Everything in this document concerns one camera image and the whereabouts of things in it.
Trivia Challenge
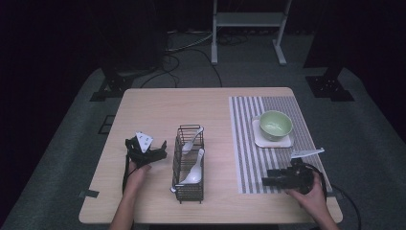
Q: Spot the grey striped placemat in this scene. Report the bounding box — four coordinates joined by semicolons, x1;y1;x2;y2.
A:
228;95;333;195

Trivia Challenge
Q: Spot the left hand-held gripper black cable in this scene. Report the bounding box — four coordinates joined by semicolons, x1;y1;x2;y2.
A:
122;152;132;195

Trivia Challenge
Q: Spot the black stand base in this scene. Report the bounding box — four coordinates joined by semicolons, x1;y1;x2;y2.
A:
304;56;356;103
89;65;161;103

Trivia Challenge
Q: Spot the white ceramic spoon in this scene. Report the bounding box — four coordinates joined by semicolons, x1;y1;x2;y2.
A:
181;126;205;155
182;148;206;185
169;181;188;194

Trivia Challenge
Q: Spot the person's left hand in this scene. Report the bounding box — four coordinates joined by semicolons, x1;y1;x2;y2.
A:
125;162;153;194

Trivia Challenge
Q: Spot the right hand-held gripper black cable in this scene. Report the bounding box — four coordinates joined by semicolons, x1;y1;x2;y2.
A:
304;162;362;230

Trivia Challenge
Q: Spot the hand-held gripper black cable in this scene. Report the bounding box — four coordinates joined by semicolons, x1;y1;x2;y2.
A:
122;152;132;195
304;162;362;230

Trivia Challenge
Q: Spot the black wire cutlery rack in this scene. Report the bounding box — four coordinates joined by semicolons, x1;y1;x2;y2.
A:
171;124;206;205

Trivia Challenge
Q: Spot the grey floor cable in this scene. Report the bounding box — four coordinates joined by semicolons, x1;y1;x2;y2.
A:
165;30;214;54

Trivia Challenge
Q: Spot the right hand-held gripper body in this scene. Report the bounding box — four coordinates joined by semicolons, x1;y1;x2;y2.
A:
280;147;326;196

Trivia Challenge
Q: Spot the green bowl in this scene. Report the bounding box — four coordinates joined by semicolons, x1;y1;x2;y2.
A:
259;109;294;143

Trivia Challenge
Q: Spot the black floor cable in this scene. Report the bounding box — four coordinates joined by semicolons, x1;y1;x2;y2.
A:
139;47;223;89

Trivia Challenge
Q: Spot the white square coaster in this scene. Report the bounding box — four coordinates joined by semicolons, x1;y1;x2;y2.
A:
251;116;295;150

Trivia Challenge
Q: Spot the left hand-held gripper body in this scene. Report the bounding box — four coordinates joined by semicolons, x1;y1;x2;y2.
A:
127;130;168;168

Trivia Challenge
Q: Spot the white metal stand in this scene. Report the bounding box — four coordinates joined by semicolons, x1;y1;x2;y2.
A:
211;0;293;67

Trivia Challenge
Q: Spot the person's right hand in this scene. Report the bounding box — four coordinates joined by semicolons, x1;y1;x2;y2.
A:
284;172;327;219

